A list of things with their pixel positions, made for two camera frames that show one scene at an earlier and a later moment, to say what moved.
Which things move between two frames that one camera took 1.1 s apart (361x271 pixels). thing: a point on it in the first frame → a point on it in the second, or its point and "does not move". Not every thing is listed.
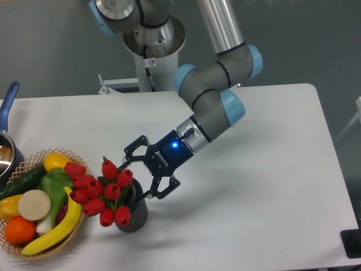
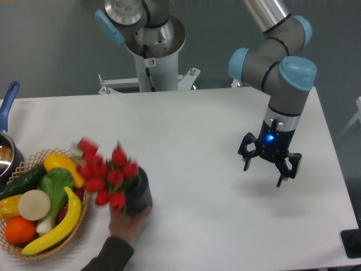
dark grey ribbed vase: [139, 209] → [139, 196]
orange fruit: [18, 230] does not move
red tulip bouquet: [101, 196] → [107, 179]
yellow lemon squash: [54, 160] does not move
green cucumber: [29, 180] does not move
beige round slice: [34, 205] does not move
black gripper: [163, 158] → [273, 144]
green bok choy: [56, 182] does not move
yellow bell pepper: [9, 208] does not move
